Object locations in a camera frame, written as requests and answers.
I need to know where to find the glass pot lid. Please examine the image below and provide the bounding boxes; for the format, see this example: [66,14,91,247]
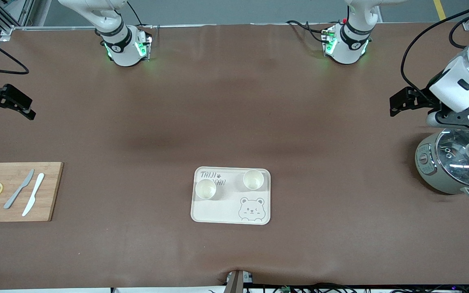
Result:
[435,128,469,188]

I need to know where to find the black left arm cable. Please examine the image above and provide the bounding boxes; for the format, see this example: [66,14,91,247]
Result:
[401,8,469,100]

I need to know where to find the metal clamp post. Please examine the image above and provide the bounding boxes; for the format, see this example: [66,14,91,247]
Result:
[224,270,255,293]

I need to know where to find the grey plastic knife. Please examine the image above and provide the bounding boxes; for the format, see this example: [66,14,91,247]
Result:
[4,169,35,210]

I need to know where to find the black left base cable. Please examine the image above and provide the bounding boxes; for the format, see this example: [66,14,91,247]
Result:
[285,20,329,43]

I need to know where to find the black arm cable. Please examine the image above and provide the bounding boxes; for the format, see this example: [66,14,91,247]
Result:
[401,8,469,100]
[0,26,30,75]

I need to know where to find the grey electric cooking pot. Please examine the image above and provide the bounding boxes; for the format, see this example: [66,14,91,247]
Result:
[415,128,469,199]

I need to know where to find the white plastic knife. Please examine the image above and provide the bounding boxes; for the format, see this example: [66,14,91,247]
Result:
[22,173,45,216]

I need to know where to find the black right base cable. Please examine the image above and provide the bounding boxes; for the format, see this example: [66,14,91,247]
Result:
[127,2,153,30]

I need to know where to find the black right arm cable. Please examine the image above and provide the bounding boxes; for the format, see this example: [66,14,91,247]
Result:
[0,26,30,75]

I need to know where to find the aluminium frame with struts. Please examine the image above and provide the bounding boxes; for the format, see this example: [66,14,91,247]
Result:
[0,0,50,43]

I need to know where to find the white plastic cup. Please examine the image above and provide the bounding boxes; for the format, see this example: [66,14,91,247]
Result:
[243,169,265,191]
[195,179,217,201]

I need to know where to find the black base cable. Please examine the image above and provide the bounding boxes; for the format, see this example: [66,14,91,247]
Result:
[127,2,153,30]
[285,20,329,43]

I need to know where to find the beige bear print tray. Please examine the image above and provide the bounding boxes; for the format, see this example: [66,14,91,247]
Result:
[191,166,271,225]

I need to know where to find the wooden cutting board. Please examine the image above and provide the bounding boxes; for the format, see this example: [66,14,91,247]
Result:
[0,162,64,223]

